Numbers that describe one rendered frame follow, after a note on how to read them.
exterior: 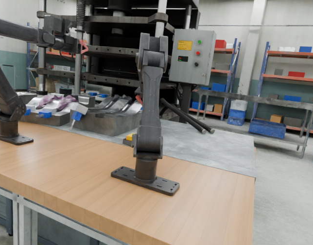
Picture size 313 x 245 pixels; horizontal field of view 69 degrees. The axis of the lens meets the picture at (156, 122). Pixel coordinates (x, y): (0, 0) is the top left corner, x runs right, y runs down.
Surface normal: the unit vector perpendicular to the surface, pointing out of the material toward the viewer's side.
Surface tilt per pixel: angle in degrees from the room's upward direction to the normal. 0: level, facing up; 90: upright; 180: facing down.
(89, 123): 90
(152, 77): 61
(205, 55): 90
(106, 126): 90
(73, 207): 90
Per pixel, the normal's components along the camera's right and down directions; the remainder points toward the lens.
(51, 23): 0.91, 0.18
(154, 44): 0.14, 0.07
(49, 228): -0.37, 0.15
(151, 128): 0.16, -0.29
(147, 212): 0.11, -0.97
